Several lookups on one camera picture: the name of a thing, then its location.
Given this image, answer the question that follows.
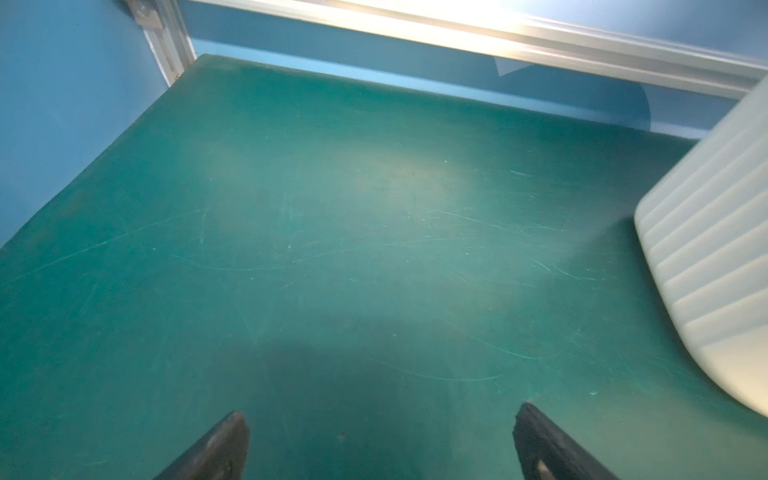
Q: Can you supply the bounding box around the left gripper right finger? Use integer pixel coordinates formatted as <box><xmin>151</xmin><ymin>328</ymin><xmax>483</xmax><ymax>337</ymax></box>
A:
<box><xmin>512</xmin><ymin>402</ymin><xmax>617</xmax><ymax>480</ymax></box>

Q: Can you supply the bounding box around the white plastic trash bin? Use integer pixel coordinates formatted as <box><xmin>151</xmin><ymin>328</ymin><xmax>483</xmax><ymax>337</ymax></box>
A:
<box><xmin>634</xmin><ymin>80</ymin><xmax>767</xmax><ymax>415</ymax></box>

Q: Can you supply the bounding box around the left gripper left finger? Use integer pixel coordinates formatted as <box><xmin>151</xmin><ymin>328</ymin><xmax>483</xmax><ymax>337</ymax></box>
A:
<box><xmin>155</xmin><ymin>411</ymin><xmax>250</xmax><ymax>480</ymax></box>

